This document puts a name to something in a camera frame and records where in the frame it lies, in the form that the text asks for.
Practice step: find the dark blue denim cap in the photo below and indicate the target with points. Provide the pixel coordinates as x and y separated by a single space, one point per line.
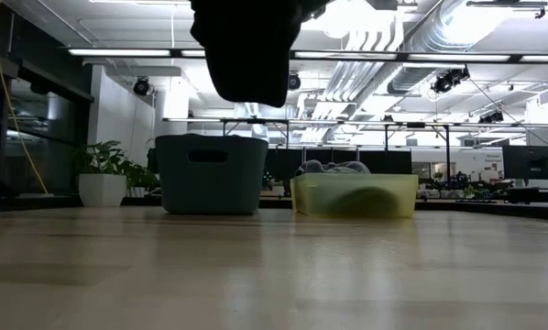
246 55

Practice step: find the grey cap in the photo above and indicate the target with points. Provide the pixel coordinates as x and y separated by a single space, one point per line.
329 167

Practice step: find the black partition panels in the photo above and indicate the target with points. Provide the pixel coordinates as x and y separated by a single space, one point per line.
393 161

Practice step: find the small background potted plant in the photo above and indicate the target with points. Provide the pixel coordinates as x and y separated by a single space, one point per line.
277 189

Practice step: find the long linear ceiling light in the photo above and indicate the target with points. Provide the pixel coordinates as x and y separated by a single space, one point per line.
118 52

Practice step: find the yellow translucent plastic bin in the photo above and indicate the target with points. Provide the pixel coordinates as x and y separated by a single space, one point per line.
393 192

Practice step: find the teal plastic bin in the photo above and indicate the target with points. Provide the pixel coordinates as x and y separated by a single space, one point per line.
210 188

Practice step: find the cluttered wooden workbench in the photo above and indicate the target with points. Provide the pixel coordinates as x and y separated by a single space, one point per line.
466 191

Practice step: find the green potted plant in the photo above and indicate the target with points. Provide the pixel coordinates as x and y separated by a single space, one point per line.
100 158

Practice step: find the black computer monitor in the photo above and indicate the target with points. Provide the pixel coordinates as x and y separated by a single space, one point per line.
530 161

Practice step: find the white plant pot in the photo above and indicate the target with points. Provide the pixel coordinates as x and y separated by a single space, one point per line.
102 190

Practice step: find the silver ceiling duct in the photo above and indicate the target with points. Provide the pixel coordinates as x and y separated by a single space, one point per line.
439 27

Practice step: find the black ceiling rail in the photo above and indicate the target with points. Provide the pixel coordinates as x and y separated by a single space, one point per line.
507 3

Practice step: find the white wall sign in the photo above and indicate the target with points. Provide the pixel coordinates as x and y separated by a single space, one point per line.
492 158

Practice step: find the black table frame rail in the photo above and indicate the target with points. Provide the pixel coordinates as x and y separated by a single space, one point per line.
49 203
507 210

